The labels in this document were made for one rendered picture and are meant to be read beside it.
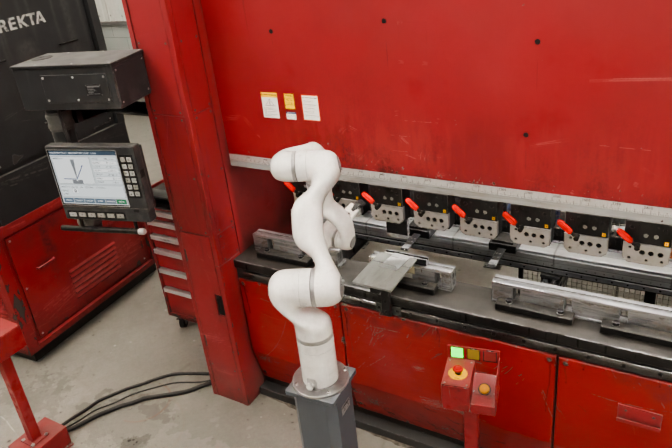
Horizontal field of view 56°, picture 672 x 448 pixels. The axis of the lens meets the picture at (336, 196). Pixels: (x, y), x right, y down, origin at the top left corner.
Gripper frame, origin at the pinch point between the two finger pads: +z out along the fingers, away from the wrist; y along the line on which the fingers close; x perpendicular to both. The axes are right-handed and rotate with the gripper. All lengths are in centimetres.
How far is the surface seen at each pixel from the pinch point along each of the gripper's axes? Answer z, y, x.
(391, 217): 12.3, 1.3, 12.8
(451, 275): 14, 4, 48
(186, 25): 2, -9, -105
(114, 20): 390, 360, -443
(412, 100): 12.8, -46.8, -10.7
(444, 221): 12.3, -15.5, 29.9
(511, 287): 14, -12, 68
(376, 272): -1.1, 18.1, 23.9
